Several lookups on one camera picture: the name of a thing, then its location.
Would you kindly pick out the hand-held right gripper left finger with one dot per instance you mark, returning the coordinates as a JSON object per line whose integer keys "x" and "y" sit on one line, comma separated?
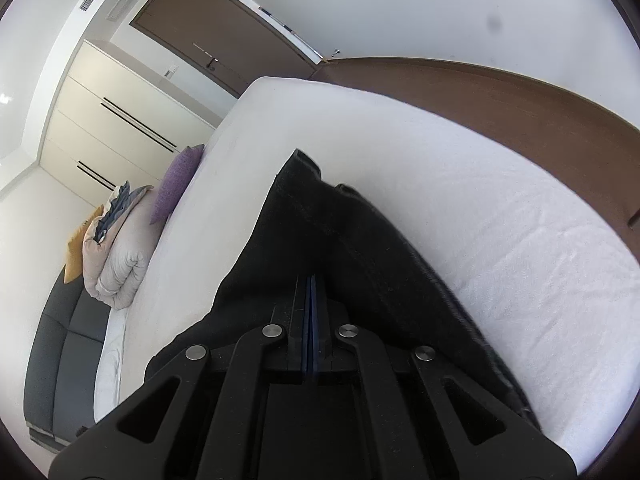
{"x": 240, "y": 400}

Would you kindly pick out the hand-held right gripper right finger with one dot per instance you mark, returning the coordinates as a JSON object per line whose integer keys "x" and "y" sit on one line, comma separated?
{"x": 400, "y": 400}

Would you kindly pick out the black denim pants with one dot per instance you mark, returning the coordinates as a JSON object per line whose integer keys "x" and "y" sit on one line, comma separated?
{"x": 350, "y": 240}

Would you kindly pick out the dark grey sofa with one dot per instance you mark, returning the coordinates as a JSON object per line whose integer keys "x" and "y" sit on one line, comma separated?
{"x": 65, "y": 360}

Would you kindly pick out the folded beige duvet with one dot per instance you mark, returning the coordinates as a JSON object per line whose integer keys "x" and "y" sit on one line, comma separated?
{"x": 125, "y": 260}

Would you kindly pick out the yellow pillow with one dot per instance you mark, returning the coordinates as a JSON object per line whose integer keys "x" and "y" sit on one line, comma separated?
{"x": 77, "y": 250}

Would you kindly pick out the purple pillow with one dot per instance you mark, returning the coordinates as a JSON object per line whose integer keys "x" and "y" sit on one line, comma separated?
{"x": 175, "y": 185}

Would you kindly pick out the blue grey folded cloth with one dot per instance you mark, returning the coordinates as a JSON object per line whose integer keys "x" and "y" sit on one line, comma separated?
{"x": 112, "y": 212}

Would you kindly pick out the white bed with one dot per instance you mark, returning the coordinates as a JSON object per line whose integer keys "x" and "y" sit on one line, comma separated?
{"x": 450, "y": 170}

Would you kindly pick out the white wardrobe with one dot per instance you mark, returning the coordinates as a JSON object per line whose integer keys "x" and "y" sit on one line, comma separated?
{"x": 100, "y": 110}

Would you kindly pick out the brown door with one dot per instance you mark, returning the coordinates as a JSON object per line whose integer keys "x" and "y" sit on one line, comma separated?
{"x": 210, "y": 15}

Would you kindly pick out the white light switch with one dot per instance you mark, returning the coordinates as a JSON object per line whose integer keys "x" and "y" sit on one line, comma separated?
{"x": 170, "y": 71}

